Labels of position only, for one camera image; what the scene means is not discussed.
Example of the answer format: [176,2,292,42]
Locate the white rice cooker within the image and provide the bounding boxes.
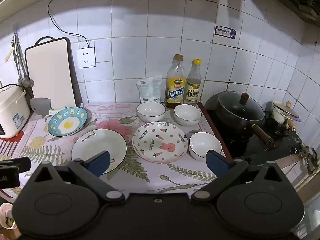
[0,83,31,139]

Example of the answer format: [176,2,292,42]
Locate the white printed cup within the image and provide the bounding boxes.
[0,202,18,230]

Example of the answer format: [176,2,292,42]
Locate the white bowl black rim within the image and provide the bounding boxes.
[189,132,223,162]
[174,104,202,127]
[137,102,166,123]

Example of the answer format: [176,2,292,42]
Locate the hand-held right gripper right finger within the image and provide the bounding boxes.
[191,150,285,204]

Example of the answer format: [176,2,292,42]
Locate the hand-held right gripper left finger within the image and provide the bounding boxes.
[31,151,125,204]

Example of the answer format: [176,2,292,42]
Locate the cooking oil bottle yellow label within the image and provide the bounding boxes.
[165,54,186,109]

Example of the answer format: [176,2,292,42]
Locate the white cutting board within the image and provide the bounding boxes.
[24,37,83,108]

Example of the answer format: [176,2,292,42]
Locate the white plate black rim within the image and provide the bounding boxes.
[71,129,127,175]

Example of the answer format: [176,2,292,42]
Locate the black power cable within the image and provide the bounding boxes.
[47,0,227,48]

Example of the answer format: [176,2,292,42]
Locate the cleaver with white handle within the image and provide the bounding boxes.
[30,97,60,117]

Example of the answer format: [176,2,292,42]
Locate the hanging kitchen utensils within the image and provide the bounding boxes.
[5,33,35,88]

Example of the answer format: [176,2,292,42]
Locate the blue fried egg plate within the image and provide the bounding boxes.
[47,107,88,137]

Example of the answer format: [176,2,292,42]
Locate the black wok with glass lid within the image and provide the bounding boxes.
[216,91,276,149]

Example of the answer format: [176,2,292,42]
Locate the floral tablecloth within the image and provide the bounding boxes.
[0,102,234,198]

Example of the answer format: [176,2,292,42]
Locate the small white enamel pot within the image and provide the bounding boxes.
[271,100,300,131]

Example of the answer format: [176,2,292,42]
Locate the white salt bag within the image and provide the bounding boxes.
[136,76,163,104]

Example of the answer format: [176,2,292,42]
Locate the clear vinegar bottle yellow cap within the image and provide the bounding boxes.
[184,59,202,106]

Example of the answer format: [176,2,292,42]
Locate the black gas stove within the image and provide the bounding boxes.
[204,92,309,161]

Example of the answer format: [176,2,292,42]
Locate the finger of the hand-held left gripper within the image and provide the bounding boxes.
[0,157,32,173]

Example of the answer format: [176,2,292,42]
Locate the white rabbit carrot plate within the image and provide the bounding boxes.
[132,122,188,165]

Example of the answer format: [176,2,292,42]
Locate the white wall socket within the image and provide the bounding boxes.
[76,47,97,69]

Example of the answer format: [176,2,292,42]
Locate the blue wall sticker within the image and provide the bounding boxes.
[214,25,237,40]

